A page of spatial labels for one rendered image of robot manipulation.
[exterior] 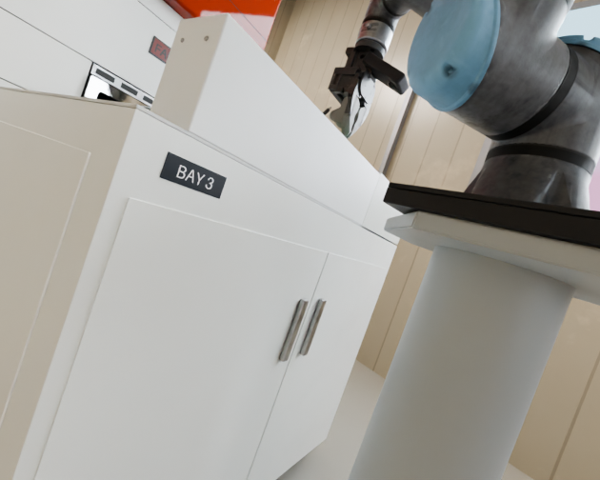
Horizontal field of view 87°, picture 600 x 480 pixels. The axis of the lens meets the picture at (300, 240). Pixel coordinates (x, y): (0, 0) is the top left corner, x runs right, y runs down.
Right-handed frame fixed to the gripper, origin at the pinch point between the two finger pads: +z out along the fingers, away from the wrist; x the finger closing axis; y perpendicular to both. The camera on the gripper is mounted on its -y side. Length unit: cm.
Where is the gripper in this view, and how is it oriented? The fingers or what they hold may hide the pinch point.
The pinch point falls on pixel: (348, 135)
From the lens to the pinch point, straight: 75.7
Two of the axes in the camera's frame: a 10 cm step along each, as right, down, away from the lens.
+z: -3.4, 9.4, 0.3
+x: -5.2, -1.6, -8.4
